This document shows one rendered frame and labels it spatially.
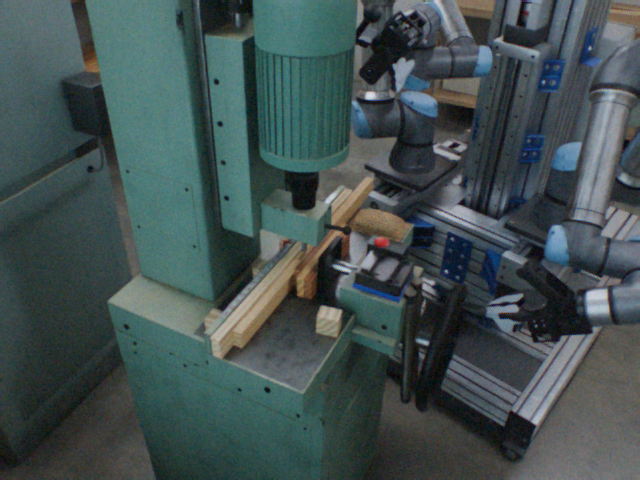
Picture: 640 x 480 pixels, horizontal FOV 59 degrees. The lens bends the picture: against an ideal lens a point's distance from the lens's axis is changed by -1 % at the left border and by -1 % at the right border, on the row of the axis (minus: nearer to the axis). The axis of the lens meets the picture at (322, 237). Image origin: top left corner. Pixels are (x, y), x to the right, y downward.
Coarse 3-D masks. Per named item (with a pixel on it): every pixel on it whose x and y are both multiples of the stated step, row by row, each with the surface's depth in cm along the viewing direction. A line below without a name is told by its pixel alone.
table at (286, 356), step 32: (352, 256) 135; (288, 320) 117; (352, 320) 118; (256, 352) 110; (288, 352) 110; (320, 352) 110; (384, 352) 118; (256, 384) 108; (288, 384) 104; (320, 384) 110
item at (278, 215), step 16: (288, 192) 125; (272, 208) 120; (288, 208) 120; (320, 208) 120; (272, 224) 123; (288, 224) 121; (304, 224) 119; (320, 224) 118; (304, 240) 121; (320, 240) 121
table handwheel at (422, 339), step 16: (464, 288) 121; (448, 304) 114; (448, 320) 112; (416, 336) 125; (432, 336) 112; (448, 336) 123; (432, 352) 111; (448, 352) 121; (432, 368) 111; (432, 384) 128; (416, 400) 116; (432, 400) 126
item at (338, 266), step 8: (336, 240) 124; (328, 248) 121; (336, 248) 123; (320, 256) 119; (328, 256) 120; (336, 256) 125; (320, 264) 120; (328, 264) 121; (336, 264) 123; (344, 264) 122; (352, 264) 123; (320, 272) 121; (328, 272) 123; (336, 272) 128; (344, 272) 122; (320, 280) 122; (328, 280) 124; (320, 288) 123
